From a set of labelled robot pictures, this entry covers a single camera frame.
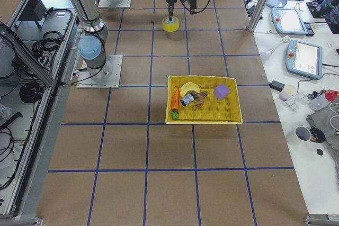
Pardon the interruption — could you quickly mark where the yellow tape roll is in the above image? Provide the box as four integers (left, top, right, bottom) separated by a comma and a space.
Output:
162, 16, 179, 32

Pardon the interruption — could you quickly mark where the blue plate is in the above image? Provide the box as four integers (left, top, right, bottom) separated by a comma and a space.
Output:
266, 0, 288, 8

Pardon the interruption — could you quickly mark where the yellow banana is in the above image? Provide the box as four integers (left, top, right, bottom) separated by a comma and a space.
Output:
180, 82, 201, 98

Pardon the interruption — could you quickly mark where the light bulb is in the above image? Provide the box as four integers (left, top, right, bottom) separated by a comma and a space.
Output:
260, 35, 291, 63

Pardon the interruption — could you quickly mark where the blue tin can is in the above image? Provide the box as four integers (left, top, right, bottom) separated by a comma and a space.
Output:
180, 93, 197, 107

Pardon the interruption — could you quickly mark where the orange toy carrot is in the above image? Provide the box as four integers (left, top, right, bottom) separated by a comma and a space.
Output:
171, 87, 180, 110

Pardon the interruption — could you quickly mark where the purple foam cube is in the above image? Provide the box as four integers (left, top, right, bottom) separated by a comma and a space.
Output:
213, 84, 230, 100

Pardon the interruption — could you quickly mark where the upper teach pendant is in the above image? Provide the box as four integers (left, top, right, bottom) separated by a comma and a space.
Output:
271, 7, 308, 35

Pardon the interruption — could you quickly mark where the teach pendant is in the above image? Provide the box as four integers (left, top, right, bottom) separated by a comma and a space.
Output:
285, 40, 323, 80
271, 7, 308, 35

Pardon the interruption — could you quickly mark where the brown toy horse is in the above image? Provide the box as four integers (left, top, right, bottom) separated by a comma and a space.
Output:
194, 91, 208, 111

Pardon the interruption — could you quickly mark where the yellow wicker basket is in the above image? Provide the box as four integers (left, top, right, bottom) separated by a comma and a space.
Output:
165, 75, 243, 124

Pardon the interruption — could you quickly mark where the black power adapter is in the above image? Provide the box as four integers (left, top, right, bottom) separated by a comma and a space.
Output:
269, 80, 285, 92

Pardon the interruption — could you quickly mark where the lower teach pendant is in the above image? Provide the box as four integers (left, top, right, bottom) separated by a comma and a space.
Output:
285, 40, 323, 80

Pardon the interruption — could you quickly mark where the white lavender cup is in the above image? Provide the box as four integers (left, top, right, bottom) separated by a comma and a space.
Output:
279, 85, 297, 101

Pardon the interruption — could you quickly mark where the white mug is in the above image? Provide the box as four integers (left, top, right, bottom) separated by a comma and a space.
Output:
286, 125, 311, 146

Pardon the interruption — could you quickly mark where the grey cloth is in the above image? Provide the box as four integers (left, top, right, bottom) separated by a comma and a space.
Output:
306, 103, 338, 189

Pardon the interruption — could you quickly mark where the black cable coil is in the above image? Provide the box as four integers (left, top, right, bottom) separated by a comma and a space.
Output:
19, 80, 44, 104

